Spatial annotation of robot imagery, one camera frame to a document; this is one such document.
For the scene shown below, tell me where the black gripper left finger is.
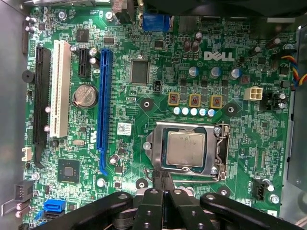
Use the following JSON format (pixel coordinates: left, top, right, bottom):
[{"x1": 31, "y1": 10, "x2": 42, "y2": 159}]
[{"x1": 35, "y1": 170, "x2": 165, "y2": 230}]

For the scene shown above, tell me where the metal socket cover frame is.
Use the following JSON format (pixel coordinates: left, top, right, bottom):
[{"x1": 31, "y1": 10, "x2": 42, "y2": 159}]
[{"x1": 146, "y1": 121, "x2": 231, "y2": 179}]

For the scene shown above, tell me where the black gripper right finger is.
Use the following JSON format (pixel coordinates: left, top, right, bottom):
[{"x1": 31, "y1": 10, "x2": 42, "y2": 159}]
[{"x1": 163, "y1": 171, "x2": 307, "y2": 230}]

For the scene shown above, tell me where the grey power supply unit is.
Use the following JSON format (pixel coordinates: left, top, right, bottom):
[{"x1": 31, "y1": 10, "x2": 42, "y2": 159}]
[{"x1": 286, "y1": 23, "x2": 307, "y2": 190}]

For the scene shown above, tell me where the white expansion slot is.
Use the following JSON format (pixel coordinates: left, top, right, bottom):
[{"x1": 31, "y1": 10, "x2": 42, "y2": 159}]
[{"x1": 49, "y1": 40, "x2": 72, "y2": 139}]

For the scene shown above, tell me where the multicolour twisted wire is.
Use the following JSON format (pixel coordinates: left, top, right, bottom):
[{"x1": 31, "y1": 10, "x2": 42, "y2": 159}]
[{"x1": 280, "y1": 55, "x2": 307, "y2": 91}]

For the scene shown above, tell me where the black open PC case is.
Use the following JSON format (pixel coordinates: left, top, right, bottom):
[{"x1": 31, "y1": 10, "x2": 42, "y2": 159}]
[{"x1": 0, "y1": 0, "x2": 307, "y2": 230}]

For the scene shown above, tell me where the square dark chipset chip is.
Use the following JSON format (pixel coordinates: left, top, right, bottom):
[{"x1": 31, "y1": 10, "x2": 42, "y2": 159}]
[{"x1": 130, "y1": 59, "x2": 151, "y2": 84}]

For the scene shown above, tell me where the black fan header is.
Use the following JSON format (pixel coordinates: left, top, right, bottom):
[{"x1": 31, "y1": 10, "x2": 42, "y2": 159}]
[{"x1": 254, "y1": 178, "x2": 274, "y2": 201}]

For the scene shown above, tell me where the silver coin cell battery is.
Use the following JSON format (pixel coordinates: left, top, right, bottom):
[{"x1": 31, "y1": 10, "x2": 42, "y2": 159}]
[{"x1": 72, "y1": 83, "x2": 99, "y2": 108}]

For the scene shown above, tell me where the black chip with raised die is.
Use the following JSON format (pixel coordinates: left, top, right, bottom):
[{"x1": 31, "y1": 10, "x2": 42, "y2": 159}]
[{"x1": 57, "y1": 158, "x2": 82, "y2": 184}]

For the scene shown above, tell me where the white barcode board sticker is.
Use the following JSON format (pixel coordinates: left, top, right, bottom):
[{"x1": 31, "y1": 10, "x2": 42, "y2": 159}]
[{"x1": 117, "y1": 122, "x2": 133, "y2": 137}]

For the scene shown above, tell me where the green motherboard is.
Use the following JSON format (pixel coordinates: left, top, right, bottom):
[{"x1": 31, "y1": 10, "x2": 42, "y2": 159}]
[{"x1": 23, "y1": 6, "x2": 297, "y2": 230}]

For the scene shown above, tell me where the long black expansion slot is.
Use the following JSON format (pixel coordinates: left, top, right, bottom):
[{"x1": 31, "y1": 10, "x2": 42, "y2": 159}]
[{"x1": 32, "y1": 45, "x2": 52, "y2": 169}]

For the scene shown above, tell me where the round black buzzer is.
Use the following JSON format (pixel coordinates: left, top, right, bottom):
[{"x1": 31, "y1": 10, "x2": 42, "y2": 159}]
[{"x1": 22, "y1": 70, "x2": 36, "y2": 84}]

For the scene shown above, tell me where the silver topped CPU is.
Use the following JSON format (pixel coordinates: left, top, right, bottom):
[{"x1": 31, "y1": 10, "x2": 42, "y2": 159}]
[{"x1": 163, "y1": 128, "x2": 208, "y2": 170}]

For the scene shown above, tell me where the blue expansion slot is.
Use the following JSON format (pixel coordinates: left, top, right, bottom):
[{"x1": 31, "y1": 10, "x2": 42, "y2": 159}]
[{"x1": 97, "y1": 49, "x2": 115, "y2": 175}]

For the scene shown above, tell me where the short black expansion slot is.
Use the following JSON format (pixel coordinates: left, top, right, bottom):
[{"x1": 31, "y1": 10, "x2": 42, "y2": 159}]
[{"x1": 78, "y1": 47, "x2": 92, "y2": 78}]

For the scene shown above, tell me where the blue SATA port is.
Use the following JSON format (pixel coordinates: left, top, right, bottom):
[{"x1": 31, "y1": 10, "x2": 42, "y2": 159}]
[{"x1": 44, "y1": 199, "x2": 67, "y2": 213}]

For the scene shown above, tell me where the white four pin connector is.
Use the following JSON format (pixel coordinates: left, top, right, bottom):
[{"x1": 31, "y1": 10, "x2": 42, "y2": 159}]
[{"x1": 245, "y1": 86, "x2": 263, "y2": 102}]

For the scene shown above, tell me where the blue VGA port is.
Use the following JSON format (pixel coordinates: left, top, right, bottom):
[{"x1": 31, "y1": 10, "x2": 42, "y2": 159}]
[{"x1": 141, "y1": 13, "x2": 174, "y2": 32}]

